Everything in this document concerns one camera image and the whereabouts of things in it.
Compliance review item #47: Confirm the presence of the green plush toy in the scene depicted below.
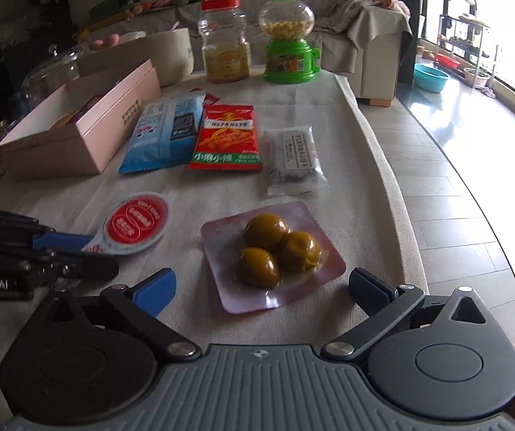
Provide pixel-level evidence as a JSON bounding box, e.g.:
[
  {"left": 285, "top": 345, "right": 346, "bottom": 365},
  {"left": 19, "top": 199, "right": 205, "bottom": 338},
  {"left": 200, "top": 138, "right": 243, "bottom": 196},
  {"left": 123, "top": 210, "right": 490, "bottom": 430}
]
[{"left": 89, "top": 0, "right": 144, "bottom": 17}]

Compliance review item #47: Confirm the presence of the beige rectangular basket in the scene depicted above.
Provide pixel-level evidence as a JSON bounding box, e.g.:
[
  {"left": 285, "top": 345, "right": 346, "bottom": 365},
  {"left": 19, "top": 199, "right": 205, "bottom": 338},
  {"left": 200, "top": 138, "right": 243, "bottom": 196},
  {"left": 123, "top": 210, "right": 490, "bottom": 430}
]
[{"left": 78, "top": 27, "right": 194, "bottom": 88}]

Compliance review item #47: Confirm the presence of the round red label packet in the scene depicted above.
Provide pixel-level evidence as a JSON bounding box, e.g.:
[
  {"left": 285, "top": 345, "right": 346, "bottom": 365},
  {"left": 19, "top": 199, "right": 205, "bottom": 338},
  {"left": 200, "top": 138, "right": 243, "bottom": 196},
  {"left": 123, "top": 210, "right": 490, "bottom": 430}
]
[{"left": 80, "top": 191, "right": 173, "bottom": 258}]

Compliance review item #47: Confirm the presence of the blue snack packet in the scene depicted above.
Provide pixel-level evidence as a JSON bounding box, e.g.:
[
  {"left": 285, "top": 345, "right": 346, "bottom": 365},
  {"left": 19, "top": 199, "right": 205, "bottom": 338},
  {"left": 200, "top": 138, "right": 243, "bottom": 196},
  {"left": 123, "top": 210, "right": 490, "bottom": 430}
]
[{"left": 118, "top": 94, "right": 207, "bottom": 175}]

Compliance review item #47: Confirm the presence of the plastic jar with red lid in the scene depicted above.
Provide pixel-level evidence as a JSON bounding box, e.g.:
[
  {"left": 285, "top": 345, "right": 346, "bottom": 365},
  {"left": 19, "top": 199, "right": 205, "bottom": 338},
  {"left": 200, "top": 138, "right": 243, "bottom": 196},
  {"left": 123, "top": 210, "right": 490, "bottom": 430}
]
[{"left": 198, "top": 0, "right": 251, "bottom": 84}]

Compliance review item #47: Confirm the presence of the green candy dispenser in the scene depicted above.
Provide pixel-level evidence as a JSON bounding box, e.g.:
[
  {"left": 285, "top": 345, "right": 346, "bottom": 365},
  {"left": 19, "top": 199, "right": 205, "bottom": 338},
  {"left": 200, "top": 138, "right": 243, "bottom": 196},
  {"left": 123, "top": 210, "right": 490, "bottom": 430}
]
[{"left": 257, "top": 0, "right": 321, "bottom": 85}]

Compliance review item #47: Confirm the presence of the beige tablecloth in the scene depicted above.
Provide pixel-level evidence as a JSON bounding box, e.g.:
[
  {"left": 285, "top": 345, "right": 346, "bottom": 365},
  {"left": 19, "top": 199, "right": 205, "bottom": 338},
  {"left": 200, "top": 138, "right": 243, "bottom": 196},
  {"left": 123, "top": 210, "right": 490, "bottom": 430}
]
[{"left": 0, "top": 71, "right": 430, "bottom": 431}]

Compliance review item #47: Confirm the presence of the pink plush toy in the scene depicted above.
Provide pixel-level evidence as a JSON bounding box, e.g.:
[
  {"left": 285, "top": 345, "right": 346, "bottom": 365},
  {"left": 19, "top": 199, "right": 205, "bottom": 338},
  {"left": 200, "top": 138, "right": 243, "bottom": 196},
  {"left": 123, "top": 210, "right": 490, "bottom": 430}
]
[{"left": 132, "top": 0, "right": 177, "bottom": 12}]

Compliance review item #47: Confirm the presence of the glass jar with snacks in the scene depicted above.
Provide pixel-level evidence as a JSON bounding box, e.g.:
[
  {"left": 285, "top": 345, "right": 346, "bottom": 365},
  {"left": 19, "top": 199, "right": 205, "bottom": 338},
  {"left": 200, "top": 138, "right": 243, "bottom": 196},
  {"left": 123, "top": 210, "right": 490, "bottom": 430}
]
[{"left": 19, "top": 45, "right": 90, "bottom": 105}]

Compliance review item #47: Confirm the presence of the packet of three green plums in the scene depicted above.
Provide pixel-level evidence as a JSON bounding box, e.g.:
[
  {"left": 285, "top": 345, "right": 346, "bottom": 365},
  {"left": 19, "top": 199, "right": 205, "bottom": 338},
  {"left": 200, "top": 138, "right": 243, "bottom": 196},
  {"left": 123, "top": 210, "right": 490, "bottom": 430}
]
[{"left": 200, "top": 201, "right": 347, "bottom": 315}]

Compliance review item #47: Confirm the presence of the metal plant rack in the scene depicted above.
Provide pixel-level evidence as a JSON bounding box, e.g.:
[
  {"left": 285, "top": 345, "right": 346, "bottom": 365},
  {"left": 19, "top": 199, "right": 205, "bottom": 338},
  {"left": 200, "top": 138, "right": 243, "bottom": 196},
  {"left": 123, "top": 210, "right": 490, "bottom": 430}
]
[{"left": 437, "top": 13, "right": 501, "bottom": 87}]

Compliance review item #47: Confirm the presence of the clear packet of dark snacks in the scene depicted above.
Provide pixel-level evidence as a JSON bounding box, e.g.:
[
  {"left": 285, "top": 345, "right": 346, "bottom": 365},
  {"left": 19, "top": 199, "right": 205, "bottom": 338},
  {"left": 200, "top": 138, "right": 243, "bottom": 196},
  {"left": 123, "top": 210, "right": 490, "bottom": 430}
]
[{"left": 263, "top": 126, "right": 330, "bottom": 197}]

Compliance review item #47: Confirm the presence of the small potted plant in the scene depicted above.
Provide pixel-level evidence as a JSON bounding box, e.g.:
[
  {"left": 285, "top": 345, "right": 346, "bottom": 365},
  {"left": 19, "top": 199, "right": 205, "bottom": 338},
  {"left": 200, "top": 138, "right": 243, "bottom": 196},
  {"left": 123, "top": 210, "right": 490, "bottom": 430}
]
[{"left": 463, "top": 67, "right": 491, "bottom": 89}]

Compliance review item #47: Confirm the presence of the teal plastic basin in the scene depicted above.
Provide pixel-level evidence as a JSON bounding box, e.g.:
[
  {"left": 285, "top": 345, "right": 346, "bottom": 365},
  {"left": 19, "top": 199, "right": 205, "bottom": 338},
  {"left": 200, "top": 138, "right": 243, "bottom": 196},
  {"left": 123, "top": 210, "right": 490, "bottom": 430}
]
[{"left": 414, "top": 64, "right": 451, "bottom": 94}]

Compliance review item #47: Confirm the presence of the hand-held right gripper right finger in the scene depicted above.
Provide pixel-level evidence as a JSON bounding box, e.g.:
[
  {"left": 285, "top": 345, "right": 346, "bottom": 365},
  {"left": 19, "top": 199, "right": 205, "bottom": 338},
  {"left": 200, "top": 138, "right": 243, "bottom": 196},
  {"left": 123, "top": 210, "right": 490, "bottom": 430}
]
[{"left": 319, "top": 268, "right": 488, "bottom": 363}]

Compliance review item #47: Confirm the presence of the crumpled blanket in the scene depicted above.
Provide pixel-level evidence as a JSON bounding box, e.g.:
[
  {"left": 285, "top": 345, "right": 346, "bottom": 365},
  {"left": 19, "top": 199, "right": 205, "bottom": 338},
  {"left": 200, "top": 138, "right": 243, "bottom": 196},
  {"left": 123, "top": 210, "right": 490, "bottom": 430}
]
[{"left": 325, "top": 0, "right": 413, "bottom": 48}]

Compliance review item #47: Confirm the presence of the brown snack packet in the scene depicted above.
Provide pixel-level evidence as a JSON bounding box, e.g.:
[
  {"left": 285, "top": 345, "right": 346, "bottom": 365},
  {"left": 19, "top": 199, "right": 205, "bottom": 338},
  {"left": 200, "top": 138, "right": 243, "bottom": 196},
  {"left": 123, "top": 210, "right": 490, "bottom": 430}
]
[{"left": 75, "top": 94, "right": 104, "bottom": 120}]

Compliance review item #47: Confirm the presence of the grey covered sofa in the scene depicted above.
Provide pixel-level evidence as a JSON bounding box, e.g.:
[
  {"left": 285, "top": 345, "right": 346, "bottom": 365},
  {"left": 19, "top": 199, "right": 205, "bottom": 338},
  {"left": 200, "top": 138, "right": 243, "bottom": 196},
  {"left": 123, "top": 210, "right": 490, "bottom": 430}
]
[{"left": 73, "top": 0, "right": 414, "bottom": 100}]

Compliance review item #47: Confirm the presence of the red snack packet green stripe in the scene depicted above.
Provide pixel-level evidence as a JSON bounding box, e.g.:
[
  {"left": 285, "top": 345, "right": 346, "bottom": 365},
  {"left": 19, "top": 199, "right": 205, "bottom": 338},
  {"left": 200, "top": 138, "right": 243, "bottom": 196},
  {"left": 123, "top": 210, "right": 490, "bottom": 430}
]
[{"left": 189, "top": 104, "right": 264, "bottom": 172}]

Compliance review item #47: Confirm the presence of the pink cardboard box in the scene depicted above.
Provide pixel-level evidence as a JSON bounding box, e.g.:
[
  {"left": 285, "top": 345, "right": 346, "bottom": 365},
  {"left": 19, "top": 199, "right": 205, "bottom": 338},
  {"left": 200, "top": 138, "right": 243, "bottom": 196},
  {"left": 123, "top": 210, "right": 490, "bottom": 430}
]
[{"left": 0, "top": 58, "right": 162, "bottom": 182}]

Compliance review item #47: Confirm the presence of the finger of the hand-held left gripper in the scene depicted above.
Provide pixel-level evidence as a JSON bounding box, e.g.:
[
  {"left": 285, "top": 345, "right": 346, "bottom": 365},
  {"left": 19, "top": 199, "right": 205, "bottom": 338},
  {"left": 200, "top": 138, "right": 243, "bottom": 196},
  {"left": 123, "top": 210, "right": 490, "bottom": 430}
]
[
  {"left": 0, "top": 220, "right": 93, "bottom": 253},
  {"left": 28, "top": 252, "right": 120, "bottom": 282}
]

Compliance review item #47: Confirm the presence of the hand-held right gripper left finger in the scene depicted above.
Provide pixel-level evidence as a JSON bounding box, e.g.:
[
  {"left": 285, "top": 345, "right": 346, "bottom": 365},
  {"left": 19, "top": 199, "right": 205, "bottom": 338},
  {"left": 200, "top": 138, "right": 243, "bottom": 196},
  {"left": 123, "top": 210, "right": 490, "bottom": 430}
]
[{"left": 47, "top": 268, "right": 200, "bottom": 362}]

